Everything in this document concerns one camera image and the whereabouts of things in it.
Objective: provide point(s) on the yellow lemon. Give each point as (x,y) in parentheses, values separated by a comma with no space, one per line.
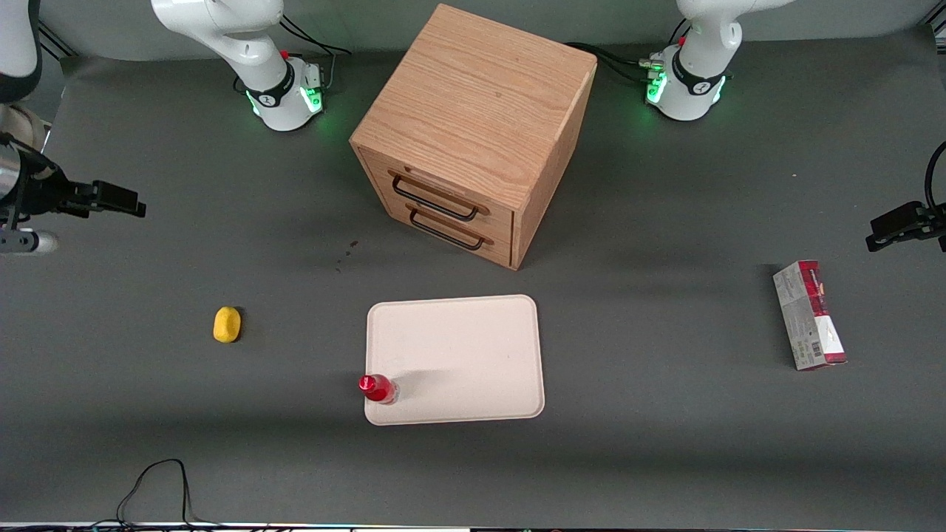
(227,325)

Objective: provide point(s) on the black frame rail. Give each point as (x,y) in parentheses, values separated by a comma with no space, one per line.
(55,41)

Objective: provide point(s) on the red coke bottle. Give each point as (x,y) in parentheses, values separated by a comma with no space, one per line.
(377,388)

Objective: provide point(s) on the beige rounded fixture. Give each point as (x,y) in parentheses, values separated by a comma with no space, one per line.
(26,125)

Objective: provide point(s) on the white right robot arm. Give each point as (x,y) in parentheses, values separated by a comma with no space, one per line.
(222,29)

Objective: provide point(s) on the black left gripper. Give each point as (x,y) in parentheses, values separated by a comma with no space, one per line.
(930,219)

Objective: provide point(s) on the beige rectangular tray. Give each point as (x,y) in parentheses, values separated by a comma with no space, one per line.
(465,355)

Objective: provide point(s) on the dark grey table mat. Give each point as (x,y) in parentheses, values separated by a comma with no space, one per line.
(665,458)

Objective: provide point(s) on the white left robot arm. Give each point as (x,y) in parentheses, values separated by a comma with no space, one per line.
(702,74)

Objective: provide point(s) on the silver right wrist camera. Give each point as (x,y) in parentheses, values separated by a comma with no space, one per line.
(29,241)

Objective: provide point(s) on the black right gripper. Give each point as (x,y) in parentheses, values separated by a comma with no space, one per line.
(46,193)

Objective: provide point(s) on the wooden drawer cabinet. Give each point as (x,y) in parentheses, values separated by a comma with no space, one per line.
(480,96)

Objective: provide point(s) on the red and grey carton box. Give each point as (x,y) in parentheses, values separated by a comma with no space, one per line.
(809,318)

